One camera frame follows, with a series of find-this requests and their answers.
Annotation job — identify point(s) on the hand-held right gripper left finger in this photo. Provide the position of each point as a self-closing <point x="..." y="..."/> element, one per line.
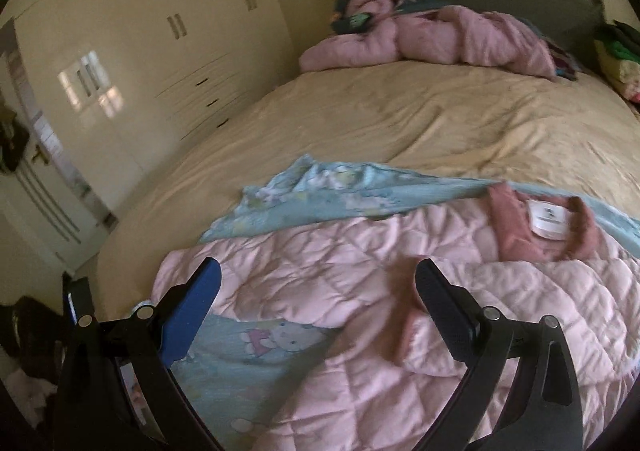
<point x="192" y="311"/>

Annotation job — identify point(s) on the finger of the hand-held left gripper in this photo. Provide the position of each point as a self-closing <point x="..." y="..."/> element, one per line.
<point x="77" y="296"/>

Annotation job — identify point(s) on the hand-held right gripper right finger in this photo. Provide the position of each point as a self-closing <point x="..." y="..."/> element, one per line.
<point x="445" y="311"/>

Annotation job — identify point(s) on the pink quilted blanket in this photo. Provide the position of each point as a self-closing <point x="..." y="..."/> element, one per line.
<point x="325" y="271"/>

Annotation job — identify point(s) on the dark clothes heap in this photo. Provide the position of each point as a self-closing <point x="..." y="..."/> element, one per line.
<point x="30" y="331"/>

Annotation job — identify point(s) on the pile of folded clothes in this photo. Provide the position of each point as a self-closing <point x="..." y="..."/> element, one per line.
<point x="617" y="61"/>

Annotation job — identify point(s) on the white door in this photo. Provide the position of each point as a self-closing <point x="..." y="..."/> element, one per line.
<point x="45" y="226"/>

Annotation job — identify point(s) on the light blue printed blanket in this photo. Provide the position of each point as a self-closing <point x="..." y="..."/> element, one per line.
<point x="340" y="191"/>

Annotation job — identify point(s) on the dark hanging bag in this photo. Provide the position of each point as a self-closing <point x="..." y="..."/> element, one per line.
<point x="11" y="146"/>

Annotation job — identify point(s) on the bed with beige sheet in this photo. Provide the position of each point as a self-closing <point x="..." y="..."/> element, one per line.
<point x="400" y="121"/>

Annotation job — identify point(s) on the cream wardrobe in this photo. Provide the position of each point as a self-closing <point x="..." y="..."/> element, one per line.
<point x="125" y="31"/>

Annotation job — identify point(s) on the pink comforter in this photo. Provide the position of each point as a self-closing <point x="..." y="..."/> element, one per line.
<point x="425" y="38"/>

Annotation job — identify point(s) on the multicoloured patterned cloth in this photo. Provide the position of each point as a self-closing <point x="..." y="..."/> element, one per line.
<point x="562" y="60"/>

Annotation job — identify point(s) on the blue pillow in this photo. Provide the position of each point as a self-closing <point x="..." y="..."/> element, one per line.
<point x="420" y="3"/>

